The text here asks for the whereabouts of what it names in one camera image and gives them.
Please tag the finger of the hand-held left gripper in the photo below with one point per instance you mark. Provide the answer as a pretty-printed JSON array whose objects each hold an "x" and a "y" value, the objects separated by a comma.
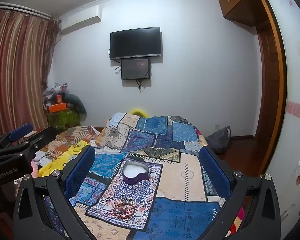
[
  {"x": 20, "y": 132},
  {"x": 42, "y": 137}
]

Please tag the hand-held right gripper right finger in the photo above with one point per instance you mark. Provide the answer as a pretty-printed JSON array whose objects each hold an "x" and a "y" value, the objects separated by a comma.
[{"x": 215, "y": 172}]

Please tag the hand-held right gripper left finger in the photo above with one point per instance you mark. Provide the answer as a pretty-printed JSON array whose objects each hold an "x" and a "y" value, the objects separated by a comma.
[{"x": 80, "y": 172}]

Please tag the purple heart-shaped tin box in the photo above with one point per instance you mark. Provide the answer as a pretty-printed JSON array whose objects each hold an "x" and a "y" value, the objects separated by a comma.
[{"x": 136, "y": 176}]

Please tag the yellow cloth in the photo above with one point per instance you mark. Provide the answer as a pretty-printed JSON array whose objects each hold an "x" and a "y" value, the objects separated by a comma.
[{"x": 70, "y": 152}]

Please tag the pink cloth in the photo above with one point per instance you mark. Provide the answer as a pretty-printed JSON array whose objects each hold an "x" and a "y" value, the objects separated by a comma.
[{"x": 35, "y": 168}]

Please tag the green cloth-covered table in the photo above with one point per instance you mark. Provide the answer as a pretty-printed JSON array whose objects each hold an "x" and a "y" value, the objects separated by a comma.
[{"x": 62, "y": 120}]

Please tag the orange striped blanket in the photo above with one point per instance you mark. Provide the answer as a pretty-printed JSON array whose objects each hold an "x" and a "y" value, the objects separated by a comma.
[{"x": 72, "y": 135}]

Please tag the dark bag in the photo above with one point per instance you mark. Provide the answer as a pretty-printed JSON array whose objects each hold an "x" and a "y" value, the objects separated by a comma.
[{"x": 218, "y": 140}]

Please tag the orange box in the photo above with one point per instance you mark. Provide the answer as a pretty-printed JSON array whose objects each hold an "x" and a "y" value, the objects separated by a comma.
[{"x": 56, "y": 107}]

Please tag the blue patchwork quilt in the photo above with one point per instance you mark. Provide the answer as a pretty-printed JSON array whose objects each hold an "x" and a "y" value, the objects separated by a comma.
[{"x": 177, "y": 170}]

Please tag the pile of wrapped packages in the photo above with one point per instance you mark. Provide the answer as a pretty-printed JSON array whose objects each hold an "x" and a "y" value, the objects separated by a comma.
[{"x": 55, "y": 91}]

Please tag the dark green cushion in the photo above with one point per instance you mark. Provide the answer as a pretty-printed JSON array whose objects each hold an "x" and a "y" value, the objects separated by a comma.
[{"x": 76, "y": 102}]

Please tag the red floral blanket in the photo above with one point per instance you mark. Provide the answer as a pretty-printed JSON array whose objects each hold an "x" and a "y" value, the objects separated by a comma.
[{"x": 240, "y": 218}]

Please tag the striped brown curtain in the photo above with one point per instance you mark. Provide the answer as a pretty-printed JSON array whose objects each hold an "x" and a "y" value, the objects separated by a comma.
[{"x": 15, "y": 67}]

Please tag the white wardrobe door pink hearts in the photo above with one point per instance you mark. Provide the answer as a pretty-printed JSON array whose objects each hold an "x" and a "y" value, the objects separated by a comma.
[{"x": 292, "y": 87}]

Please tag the small black monitor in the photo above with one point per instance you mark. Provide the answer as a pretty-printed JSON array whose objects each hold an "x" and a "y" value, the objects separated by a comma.
[{"x": 135, "y": 68}]

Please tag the white air conditioner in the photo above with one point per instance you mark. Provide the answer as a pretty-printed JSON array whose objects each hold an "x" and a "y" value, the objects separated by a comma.
[{"x": 81, "y": 18}]

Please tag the wooden overhead cabinet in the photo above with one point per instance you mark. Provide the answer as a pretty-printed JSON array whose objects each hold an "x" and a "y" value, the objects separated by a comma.
[{"x": 240, "y": 2}]

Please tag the wall outlet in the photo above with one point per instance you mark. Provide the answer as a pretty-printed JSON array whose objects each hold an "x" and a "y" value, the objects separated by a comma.
[{"x": 216, "y": 126}]

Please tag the white curtain rail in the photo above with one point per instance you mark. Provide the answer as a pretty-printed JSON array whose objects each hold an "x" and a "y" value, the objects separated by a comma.
[{"x": 22, "y": 8}]

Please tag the wooden door frame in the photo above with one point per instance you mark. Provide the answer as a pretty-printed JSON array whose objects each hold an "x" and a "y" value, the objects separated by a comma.
[{"x": 277, "y": 62}]

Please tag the black wall television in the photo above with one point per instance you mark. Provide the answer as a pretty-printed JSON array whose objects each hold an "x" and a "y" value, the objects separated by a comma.
[{"x": 135, "y": 42}]

